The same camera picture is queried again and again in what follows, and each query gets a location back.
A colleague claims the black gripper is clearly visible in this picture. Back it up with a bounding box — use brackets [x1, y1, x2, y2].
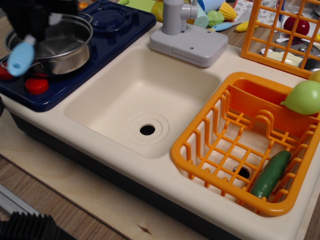
[0, 0, 79, 42]

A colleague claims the grey spoon with blue handle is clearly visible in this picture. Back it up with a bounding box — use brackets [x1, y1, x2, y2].
[7, 12, 63, 77]

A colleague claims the stainless steel pan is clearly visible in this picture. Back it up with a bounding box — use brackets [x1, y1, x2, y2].
[0, 12, 94, 77]

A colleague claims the red stove knob left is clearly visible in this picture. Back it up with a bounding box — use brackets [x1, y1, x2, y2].
[0, 66, 15, 81]

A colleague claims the red stove knob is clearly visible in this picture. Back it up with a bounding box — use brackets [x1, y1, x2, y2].
[24, 77, 49, 95]
[0, 66, 15, 81]

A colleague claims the red stove knob right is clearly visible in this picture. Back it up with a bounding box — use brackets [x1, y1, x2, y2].
[24, 77, 49, 95]

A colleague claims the dark blue toy stove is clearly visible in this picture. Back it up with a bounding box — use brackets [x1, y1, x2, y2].
[0, 0, 157, 112]

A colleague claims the cream toy sink unit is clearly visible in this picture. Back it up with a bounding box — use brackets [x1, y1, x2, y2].
[0, 32, 320, 240]

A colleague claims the mint toy cup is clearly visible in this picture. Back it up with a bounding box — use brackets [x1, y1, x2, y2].
[193, 8, 209, 28]

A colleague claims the grey toy faucet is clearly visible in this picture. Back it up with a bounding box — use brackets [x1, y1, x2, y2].
[150, 0, 229, 68]

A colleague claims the green toy vegetable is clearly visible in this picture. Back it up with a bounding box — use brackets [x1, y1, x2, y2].
[207, 10, 225, 27]

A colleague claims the yellow toy corn small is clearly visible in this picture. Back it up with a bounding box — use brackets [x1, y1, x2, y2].
[235, 21, 249, 33]

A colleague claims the plywood base board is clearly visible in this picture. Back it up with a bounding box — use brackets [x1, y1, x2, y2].
[0, 0, 320, 240]

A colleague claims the orange dish rack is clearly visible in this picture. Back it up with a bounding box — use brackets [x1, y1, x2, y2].
[170, 72, 320, 217]

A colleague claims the orange upright grid basket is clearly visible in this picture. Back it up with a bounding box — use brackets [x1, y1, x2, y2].
[240, 0, 320, 79]

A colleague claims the cream toy plate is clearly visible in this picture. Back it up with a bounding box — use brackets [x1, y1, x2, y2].
[266, 51, 305, 68]

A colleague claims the red toy apple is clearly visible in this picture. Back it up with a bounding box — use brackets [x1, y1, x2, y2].
[283, 15, 311, 38]

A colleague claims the silver pot lid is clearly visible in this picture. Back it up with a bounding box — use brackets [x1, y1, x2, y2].
[276, 39, 320, 57]

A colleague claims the light green toy pear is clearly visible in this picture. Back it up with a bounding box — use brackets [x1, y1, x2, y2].
[280, 80, 320, 115]

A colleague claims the green toy cucumber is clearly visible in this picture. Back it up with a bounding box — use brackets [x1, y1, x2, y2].
[250, 150, 292, 199]

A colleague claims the blue toy utensil handle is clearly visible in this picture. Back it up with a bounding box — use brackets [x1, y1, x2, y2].
[211, 21, 242, 32]

